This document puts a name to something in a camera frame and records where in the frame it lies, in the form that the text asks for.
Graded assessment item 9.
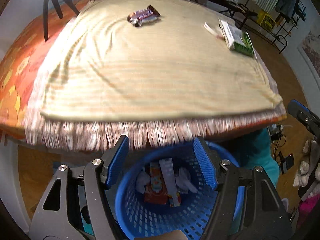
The green white cardboard box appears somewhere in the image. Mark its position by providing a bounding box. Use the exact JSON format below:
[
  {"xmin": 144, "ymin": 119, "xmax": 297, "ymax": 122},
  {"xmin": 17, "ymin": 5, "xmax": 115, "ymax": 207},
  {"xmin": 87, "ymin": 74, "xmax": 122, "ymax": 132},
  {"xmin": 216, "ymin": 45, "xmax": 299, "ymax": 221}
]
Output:
[{"xmin": 219, "ymin": 20, "xmax": 255, "ymax": 57}]

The purple candy bar wrapper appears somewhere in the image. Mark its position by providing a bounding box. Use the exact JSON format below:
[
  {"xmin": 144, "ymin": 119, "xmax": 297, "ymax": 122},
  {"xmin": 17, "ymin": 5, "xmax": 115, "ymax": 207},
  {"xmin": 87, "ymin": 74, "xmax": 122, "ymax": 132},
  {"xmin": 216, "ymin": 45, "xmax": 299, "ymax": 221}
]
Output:
[{"xmin": 127, "ymin": 5, "xmax": 161, "ymax": 28}]

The crumpled white paper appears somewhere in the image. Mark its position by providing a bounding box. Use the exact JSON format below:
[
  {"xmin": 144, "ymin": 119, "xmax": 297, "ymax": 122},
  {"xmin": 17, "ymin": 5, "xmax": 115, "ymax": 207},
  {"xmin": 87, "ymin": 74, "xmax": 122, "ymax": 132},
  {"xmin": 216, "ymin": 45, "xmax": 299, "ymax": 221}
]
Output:
[{"xmin": 175, "ymin": 167, "xmax": 199, "ymax": 194}]

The white plush toy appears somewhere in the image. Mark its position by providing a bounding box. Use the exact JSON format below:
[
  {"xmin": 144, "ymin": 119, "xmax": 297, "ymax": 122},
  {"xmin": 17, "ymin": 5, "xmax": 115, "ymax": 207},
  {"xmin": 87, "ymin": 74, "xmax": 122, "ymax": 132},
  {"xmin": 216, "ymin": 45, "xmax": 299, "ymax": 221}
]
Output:
[{"xmin": 293, "ymin": 140, "xmax": 319, "ymax": 187}]

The teal cloth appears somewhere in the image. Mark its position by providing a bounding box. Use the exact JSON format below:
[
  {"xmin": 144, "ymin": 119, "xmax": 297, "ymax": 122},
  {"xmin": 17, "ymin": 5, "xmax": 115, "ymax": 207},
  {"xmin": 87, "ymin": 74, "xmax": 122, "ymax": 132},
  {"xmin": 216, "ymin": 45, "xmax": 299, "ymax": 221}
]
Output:
[{"xmin": 222, "ymin": 127, "xmax": 281, "ymax": 188}]

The red snack wrapper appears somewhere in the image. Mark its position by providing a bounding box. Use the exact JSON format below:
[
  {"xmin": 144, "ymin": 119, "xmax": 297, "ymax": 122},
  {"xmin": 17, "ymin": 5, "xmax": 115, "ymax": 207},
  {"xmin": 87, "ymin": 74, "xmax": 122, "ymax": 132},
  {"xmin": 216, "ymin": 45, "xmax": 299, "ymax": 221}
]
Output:
[{"xmin": 144, "ymin": 163, "xmax": 168, "ymax": 205}]

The blue plastic laundry basket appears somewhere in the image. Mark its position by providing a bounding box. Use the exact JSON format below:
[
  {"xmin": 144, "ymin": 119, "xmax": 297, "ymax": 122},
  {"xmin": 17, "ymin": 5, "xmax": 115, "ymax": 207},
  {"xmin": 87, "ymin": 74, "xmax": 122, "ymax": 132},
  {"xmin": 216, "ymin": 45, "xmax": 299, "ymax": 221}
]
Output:
[{"xmin": 114, "ymin": 141, "xmax": 246, "ymax": 240}]

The pink cloth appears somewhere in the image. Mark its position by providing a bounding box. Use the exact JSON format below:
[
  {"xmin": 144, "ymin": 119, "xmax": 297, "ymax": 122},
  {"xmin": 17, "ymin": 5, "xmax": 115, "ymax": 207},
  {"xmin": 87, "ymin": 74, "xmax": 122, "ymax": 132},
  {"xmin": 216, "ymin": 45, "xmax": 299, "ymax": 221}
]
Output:
[{"xmin": 296, "ymin": 194, "xmax": 320, "ymax": 228}]

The yellow crate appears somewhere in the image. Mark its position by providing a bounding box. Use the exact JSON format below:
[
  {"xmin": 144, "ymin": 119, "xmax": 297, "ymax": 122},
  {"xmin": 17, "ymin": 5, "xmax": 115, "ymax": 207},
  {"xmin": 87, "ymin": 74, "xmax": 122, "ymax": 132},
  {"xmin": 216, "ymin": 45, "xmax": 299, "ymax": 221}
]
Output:
[{"xmin": 257, "ymin": 10, "xmax": 276, "ymax": 33}]

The yellow striped blanket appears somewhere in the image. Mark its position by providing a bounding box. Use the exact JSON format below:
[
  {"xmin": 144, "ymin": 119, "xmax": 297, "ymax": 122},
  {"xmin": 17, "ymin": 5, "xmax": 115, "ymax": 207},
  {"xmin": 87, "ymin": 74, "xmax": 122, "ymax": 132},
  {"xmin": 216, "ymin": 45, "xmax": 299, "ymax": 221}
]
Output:
[{"xmin": 40, "ymin": 0, "xmax": 282, "ymax": 122}]

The black clothes rack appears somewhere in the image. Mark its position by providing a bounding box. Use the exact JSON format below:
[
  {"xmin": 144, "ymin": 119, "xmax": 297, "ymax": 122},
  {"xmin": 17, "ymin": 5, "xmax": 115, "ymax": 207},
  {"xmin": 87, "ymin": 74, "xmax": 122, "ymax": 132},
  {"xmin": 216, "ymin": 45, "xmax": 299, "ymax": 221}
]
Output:
[{"xmin": 242, "ymin": 0, "xmax": 306, "ymax": 54}]

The dark hanging jacket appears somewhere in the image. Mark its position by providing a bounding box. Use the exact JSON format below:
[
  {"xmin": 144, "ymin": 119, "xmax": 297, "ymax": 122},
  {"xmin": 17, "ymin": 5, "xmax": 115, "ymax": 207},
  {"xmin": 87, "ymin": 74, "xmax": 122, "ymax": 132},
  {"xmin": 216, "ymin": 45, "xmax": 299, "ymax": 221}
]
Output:
[{"xmin": 275, "ymin": 0, "xmax": 306, "ymax": 23}]

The orange floral bedspread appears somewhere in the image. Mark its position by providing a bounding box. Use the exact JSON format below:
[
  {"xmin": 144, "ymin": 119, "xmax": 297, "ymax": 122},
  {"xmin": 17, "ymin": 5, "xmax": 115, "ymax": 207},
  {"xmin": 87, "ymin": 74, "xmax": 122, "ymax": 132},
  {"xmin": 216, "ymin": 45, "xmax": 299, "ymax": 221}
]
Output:
[{"xmin": 1, "ymin": 16, "xmax": 285, "ymax": 148}]

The black folding chair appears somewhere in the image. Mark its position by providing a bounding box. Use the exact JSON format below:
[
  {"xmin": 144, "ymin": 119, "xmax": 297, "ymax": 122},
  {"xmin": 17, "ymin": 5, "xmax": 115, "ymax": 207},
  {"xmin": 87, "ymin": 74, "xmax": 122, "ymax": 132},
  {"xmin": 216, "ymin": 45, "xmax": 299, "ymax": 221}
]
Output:
[{"xmin": 190, "ymin": 0, "xmax": 258, "ymax": 29}]

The black tripod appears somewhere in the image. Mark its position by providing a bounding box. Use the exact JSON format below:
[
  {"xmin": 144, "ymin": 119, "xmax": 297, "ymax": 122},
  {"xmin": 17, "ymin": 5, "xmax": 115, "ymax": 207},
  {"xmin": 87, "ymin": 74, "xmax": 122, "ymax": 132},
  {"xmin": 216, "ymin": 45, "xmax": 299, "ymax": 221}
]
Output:
[{"xmin": 42, "ymin": 0, "xmax": 80, "ymax": 42}]

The wall picture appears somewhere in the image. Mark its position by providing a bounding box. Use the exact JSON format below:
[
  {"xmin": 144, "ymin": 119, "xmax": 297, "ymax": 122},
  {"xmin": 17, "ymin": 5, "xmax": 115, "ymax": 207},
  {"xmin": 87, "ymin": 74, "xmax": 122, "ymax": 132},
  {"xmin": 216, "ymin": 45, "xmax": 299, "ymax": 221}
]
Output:
[{"xmin": 298, "ymin": 30, "xmax": 319, "ymax": 76}]

